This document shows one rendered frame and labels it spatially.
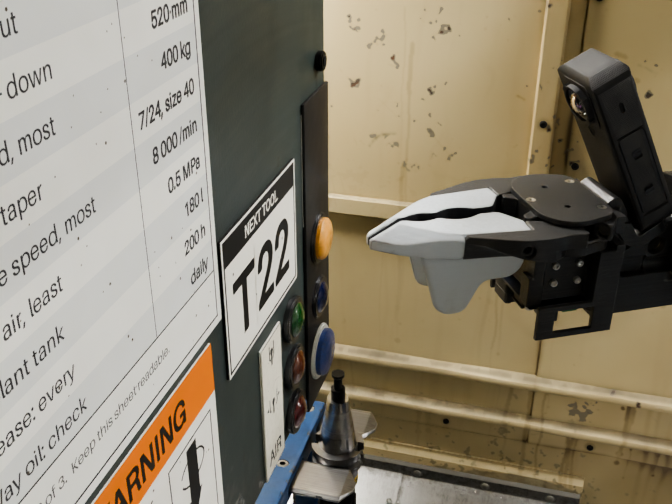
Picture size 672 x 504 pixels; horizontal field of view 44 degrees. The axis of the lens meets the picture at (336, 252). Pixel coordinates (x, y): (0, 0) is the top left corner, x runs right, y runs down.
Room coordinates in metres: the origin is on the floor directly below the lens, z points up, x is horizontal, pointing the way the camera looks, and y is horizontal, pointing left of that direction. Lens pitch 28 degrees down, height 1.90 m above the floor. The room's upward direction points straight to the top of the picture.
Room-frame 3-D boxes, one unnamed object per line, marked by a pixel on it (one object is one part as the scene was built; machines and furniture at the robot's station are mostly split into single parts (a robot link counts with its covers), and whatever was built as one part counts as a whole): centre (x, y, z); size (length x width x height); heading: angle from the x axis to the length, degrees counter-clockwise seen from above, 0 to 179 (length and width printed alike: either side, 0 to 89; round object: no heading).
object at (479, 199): (0.47, -0.06, 1.66); 0.09 x 0.03 x 0.06; 104
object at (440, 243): (0.44, -0.07, 1.66); 0.09 x 0.03 x 0.06; 104
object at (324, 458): (0.78, 0.00, 1.21); 0.06 x 0.06 x 0.03
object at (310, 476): (0.73, 0.01, 1.21); 0.07 x 0.05 x 0.01; 74
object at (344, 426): (0.78, 0.00, 1.26); 0.04 x 0.04 x 0.07
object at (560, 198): (0.48, -0.17, 1.65); 0.12 x 0.08 x 0.09; 104
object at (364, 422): (0.84, -0.02, 1.21); 0.07 x 0.05 x 0.01; 74
